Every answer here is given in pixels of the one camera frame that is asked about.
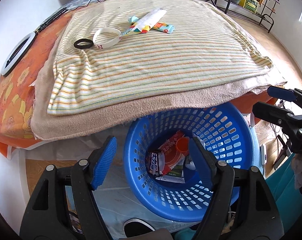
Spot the green white carton pack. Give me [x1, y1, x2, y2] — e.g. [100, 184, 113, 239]
[156, 160, 185, 184]

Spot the red box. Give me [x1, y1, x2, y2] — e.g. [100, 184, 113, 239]
[159, 131, 190, 175]

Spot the white wristband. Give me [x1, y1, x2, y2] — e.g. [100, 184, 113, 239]
[92, 27, 121, 49]

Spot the teal orange hand cream tube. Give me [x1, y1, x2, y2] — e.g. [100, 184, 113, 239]
[128, 16, 175, 34]

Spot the white toothpaste tube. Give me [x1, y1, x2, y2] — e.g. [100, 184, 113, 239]
[120, 8, 167, 37]

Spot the snickers candy wrapper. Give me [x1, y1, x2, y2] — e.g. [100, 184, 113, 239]
[147, 151, 165, 177]

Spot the right white gloved hand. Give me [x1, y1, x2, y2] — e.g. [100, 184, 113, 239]
[291, 154, 302, 189]

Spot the blue plastic laundry basket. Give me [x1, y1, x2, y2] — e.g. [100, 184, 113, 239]
[123, 102, 262, 222]

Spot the clear plastic bag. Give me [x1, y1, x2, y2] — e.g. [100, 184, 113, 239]
[66, 169, 204, 240]

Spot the beige towel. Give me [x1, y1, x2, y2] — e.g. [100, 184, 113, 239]
[31, 0, 285, 141]

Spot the orange floral bed sheet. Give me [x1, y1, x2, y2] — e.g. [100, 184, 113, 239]
[0, 12, 285, 158]

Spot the yellow crate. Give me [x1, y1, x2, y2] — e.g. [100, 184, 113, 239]
[238, 0, 259, 14]

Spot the black clothes rack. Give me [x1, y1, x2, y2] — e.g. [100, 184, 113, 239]
[230, 0, 280, 32]

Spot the yellow striped towel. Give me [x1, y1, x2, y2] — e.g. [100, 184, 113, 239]
[47, 0, 273, 115]

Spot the black hair tie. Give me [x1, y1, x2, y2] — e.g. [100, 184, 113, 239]
[73, 38, 94, 49]

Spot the white ring light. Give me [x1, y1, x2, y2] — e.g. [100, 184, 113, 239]
[1, 31, 37, 77]

